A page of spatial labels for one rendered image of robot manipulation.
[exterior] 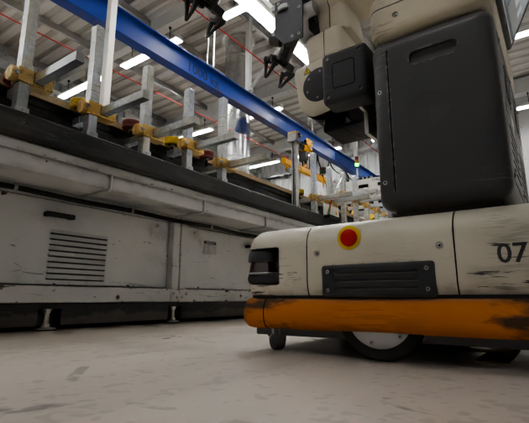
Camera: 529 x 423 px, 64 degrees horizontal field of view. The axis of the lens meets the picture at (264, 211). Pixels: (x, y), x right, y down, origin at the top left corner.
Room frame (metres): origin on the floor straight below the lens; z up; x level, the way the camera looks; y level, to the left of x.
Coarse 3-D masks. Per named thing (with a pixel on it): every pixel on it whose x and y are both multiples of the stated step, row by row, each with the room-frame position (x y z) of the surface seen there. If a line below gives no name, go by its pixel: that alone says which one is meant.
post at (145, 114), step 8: (144, 72) 1.66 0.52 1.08; (152, 72) 1.67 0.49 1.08; (144, 80) 1.66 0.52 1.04; (152, 80) 1.67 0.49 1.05; (144, 88) 1.65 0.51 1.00; (152, 88) 1.67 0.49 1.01; (152, 96) 1.67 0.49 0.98; (144, 104) 1.65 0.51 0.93; (144, 112) 1.65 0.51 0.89; (144, 120) 1.65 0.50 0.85; (144, 136) 1.65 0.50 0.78; (144, 144) 1.66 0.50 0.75
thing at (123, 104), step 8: (128, 96) 1.38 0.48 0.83; (136, 96) 1.36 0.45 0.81; (144, 96) 1.34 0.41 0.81; (112, 104) 1.44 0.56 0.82; (120, 104) 1.41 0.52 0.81; (128, 104) 1.39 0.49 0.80; (136, 104) 1.39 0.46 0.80; (104, 112) 1.46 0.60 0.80; (112, 112) 1.46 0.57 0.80; (72, 120) 1.58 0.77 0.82; (80, 120) 1.55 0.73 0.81
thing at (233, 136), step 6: (234, 132) 1.74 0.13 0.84; (210, 138) 1.83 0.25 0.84; (216, 138) 1.81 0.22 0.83; (222, 138) 1.79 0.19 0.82; (228, 138) 1.76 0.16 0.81; (234, 138) 1.76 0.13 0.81; (198, 144) 1.87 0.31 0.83; (204, 144) 1.85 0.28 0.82; (210, 144) 1.83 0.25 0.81; (216, 144) 1.83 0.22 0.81; (168, 150) 1.99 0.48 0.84; (174, 150) 1.96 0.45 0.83; (180, 150) 1.94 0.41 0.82; (168, 156) 2.00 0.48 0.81; (174, 156) 2.00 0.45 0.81
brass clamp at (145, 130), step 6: (138, 126) 1.63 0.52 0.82; (144, 126) 1.64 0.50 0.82; (150, 126) 1.67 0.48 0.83; (138, 132) 1.63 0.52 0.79; (144, 132) 1.64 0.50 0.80; (150, 132) 1.67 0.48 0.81; (150, 138) 1.69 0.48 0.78; (156, 138) 1.69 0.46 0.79; (162, 138) 1.72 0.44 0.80; (156, 144) 1.76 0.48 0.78
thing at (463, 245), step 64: (256, 256) 0.99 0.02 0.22; (320, 256) 0.90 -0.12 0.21; (384, 256) 0.82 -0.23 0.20; (448, 256) 0.75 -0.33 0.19; (512, 256) 0.69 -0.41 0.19; (256, 320) 0.99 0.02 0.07; (320, 320) 0.89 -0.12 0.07; (384, 320) 0.82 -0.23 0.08; (448, 320) 0.75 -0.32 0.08; (512, 320) 0.69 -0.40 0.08
